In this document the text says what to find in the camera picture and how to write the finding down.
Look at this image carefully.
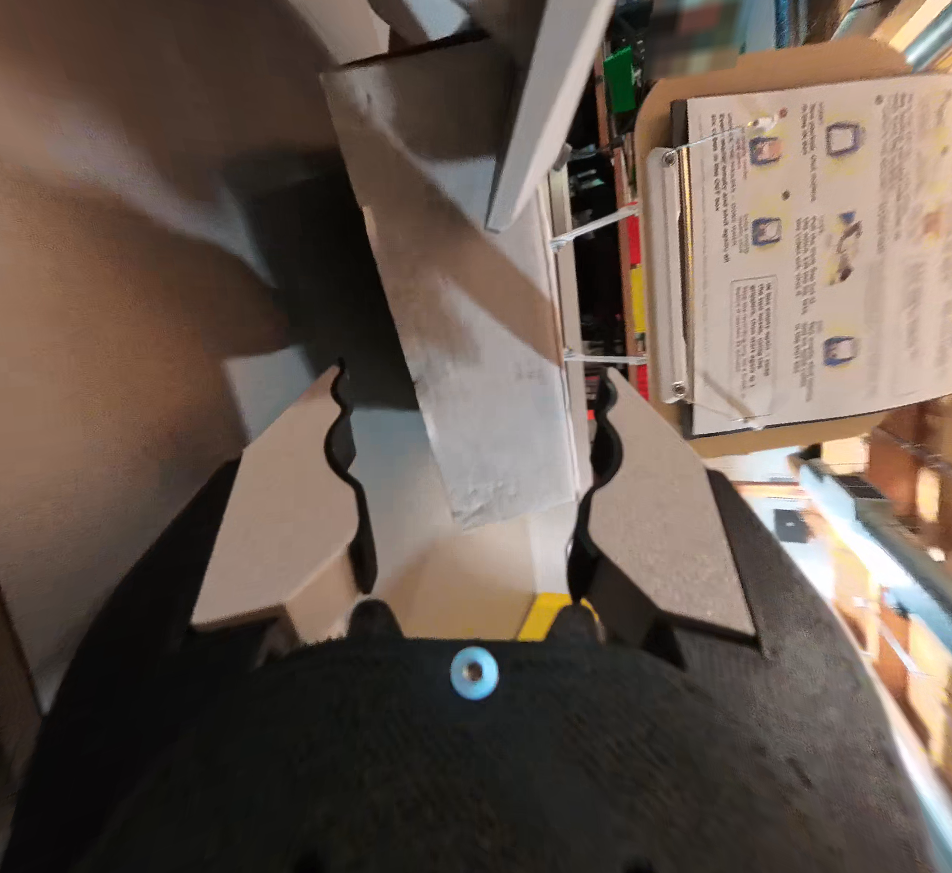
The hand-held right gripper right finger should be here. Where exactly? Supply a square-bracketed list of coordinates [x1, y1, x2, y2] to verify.
[567, 367, 760, 649]

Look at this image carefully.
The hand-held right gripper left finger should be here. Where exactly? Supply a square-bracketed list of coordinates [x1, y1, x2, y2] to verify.
[190, 360, 379, 629]

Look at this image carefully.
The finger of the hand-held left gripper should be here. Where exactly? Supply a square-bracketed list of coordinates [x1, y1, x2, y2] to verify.
[362, 0, 642, 233]

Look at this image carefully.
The yellow plastic bin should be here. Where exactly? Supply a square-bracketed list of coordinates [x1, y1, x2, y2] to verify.
[517, 592, 600, 642]

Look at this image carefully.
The white cardboard mailer box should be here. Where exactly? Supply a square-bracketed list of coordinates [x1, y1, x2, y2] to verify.
[320, 36, 583, 530]

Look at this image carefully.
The grey desk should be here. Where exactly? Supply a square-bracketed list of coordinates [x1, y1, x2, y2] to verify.
[0, 0, 596, 710]

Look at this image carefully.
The small green plastic bin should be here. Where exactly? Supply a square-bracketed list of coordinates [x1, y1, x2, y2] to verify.
[602, 48, 642, 117]

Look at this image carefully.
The white stand with wooden board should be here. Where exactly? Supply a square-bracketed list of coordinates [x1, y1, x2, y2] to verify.
[549, 40, 952, 459]

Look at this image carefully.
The printed instruction sheet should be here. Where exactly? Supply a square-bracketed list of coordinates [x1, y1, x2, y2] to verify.
[686, 73, 952, 437]

